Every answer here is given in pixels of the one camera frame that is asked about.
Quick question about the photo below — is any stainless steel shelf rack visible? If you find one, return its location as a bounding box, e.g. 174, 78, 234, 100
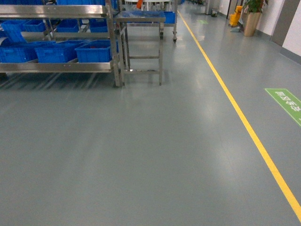
0, 0, 123, 87

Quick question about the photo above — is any blue plastic bin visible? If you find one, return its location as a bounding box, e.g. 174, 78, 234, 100
35, 40, 86, 63
75, 40, 112, 63
0, 41, 55, 63

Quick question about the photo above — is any small stainless steel table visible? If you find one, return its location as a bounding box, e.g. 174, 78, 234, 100
114, 10, 166, 85

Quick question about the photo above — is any yellow mop bucket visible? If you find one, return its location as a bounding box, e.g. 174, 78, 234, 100
229, 6, 243, 27

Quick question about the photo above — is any plant in gold pot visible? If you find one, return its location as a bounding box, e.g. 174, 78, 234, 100
243, 0, 269, 37

